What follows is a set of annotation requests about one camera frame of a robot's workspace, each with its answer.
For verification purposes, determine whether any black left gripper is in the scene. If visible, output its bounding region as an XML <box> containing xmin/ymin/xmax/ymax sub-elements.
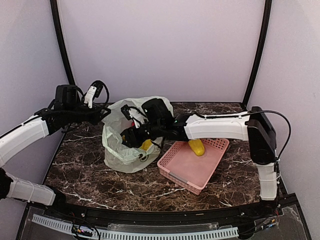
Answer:
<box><xmin>64</xmin><ymin>101</ymin><xmax>112</xmax><ymax>126</ymax></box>

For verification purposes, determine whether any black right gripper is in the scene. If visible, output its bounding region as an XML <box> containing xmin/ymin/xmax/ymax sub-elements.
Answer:
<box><xmin>115</xmin><ymin>120</ymin><xmax>164</xmax><ymax>148</ymax></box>

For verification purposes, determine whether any yellow pear fruit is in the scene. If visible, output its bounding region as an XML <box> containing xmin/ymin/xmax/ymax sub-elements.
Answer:
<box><xmin>139</xmin><ymin>139</ymin><xmax>153</xmax><ymax>151</ymax></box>

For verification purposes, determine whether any light green plastic bag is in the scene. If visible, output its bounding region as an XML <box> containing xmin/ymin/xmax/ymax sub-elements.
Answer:
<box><xmin>101</xmin><ymin>96</ymin><xmax>174</xmax><ymax>174</ymax></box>

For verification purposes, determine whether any yellow corn cob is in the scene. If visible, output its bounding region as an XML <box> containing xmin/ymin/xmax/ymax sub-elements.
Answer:
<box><xmin>188</xmin><ymin>139</ymin><xmax>205</xmax><ymax>157</ymax></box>

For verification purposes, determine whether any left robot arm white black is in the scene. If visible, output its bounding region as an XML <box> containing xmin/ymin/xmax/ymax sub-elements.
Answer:
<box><xmin>0</xmin><ymin>80</ymin><xmax>111</xmax><ymax>218</ymax></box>

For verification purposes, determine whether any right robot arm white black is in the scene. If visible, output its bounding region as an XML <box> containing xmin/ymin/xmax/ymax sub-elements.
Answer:
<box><xmin>120</xmin><ymin>98</ymin><xmax>278</xmax><ymax>217</ymax></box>

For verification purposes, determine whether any pink perforated plastic basket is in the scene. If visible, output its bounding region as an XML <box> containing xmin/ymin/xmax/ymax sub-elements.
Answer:
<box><xmin>157</xmin><ymin>138</ymin><xmax>230</xmax><ymax>195</ymax></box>

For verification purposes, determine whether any clear acrylic front panel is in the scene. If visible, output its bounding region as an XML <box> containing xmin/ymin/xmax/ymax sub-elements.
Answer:
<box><xmin>17</xmin><ymin>196</ymin><xmax>310</xmax><ymax>240</ymax></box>

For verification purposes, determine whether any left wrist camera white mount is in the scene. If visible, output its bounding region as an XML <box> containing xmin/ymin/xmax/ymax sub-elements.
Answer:
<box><xmin>83</xmin><ymin>83</ymin><xmax>103</xmax><ymax>109</ymax></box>

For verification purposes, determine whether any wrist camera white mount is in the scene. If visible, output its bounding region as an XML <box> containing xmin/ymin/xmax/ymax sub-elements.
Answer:
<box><xmin>83</xmin><ymin>83</ymin><xmax>103</xmax><ymax>109</ymax></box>
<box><xmin>120</xmin><ymin>104</ymin><xmax>148</xmax><ymax>129</ymax></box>

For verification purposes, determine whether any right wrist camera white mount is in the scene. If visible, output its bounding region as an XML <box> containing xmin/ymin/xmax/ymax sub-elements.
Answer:
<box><xmin>120</xmin><ymin>104</ymin><xmax>148</xmax><ymax>129</ymax></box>

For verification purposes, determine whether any white slotted cable duct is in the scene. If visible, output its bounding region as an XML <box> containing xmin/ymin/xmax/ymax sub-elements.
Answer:
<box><xmin>32</xmin><ymin>214</ymin><xmax>239</xmax><ymax>240</ymax></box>

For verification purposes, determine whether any black rear left frame post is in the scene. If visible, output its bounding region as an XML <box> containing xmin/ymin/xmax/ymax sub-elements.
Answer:
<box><xmin>49</xmin><ymin>0</ymin><xmax>76</xmax><ymax>85</ymax></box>

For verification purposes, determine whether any black frame post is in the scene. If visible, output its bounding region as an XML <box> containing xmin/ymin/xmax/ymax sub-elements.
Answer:
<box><xmin>49</xmin><ymin>0</ymin><xmax>76</xmax><ymax>85</ymax></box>
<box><xmin>241</xmin><ymin>0</ymin><xmax>273</xmax><ymax>110</ymax></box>

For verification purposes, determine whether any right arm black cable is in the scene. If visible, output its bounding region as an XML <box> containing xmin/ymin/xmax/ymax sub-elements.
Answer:
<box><xmin>249</xmin><ymin>110</ymin><xmax>292</xmax><ymax>171</ymax></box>

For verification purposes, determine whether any black front curved rail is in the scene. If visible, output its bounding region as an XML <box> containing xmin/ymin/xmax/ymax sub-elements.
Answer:
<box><xmin>31</xmin><ymin>193</ymin><xmax>298</xmax><ymax>227</ymax></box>

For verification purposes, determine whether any black rear right frame post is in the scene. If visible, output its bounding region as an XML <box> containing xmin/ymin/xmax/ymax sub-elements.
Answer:
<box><xmin>241</xmin><ymin>0</ymin><xmax>273</xmax><ymax>110</ymax></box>

